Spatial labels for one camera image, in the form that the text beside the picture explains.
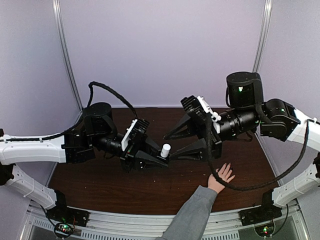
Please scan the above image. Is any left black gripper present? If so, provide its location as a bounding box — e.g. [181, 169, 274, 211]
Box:
[91, 131, 170, 175]

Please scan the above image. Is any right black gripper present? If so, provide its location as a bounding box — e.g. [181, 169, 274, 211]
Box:
[162, 105, 260, 162]

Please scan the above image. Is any white cap with black brush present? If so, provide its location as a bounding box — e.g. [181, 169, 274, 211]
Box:
[160, 143, 171, 158]

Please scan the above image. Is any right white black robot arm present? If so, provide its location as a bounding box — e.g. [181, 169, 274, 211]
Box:
[164, 71, 320, 160]

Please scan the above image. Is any grey sleeved forearm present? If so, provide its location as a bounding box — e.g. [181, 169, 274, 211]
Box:
[156, 186, 218, 240]

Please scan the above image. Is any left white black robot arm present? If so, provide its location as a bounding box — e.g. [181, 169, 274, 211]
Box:
[0, 102, 171, 222]

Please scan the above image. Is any person's bare hand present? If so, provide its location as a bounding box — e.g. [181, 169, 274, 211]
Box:
[207, 163, 235, 194]

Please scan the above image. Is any left round controller board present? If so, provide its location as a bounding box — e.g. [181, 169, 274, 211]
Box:
[53, 222, 74, 238]

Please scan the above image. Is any round controller board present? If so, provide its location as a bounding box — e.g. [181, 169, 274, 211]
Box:
[53, 222, 74, 238]
[255, 225, 275, 237]

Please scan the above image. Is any right round controller board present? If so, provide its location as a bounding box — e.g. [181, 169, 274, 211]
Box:
[255, 225, 275, 237]

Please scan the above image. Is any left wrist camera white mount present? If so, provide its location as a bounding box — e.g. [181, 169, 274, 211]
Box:
[121, 118, 150, 152]

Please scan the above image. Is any right black camera cable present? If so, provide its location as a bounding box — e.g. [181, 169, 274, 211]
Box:
[203, 87, 312, 192]

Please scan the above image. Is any black camera cable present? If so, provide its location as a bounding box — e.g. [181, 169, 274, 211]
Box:
[203, 87, 312, 192]
[39, 81, 139, 145]

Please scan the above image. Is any left black camera cable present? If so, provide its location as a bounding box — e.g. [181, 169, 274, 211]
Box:
[39, 81, 139, 145]

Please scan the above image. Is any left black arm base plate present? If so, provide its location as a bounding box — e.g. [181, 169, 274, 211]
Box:
[46, 207, 90, 227]

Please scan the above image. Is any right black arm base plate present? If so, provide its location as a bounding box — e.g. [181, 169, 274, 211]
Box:
[239, 205, 282, 226]

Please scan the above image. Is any aluminium front frame rail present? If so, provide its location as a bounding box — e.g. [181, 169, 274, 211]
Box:
[19, 200, 310, 240]

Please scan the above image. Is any right aluminium corner post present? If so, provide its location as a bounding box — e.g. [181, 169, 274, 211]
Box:
[252, 0, 273, 72]

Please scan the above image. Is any aluminium corner post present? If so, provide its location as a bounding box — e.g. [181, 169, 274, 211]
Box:
[52, 0, 83, 111]
[252, 0, 273, 72]

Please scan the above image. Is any left aluminium corner post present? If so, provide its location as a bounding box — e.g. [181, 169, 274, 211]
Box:
[52, 0, 83, 111]

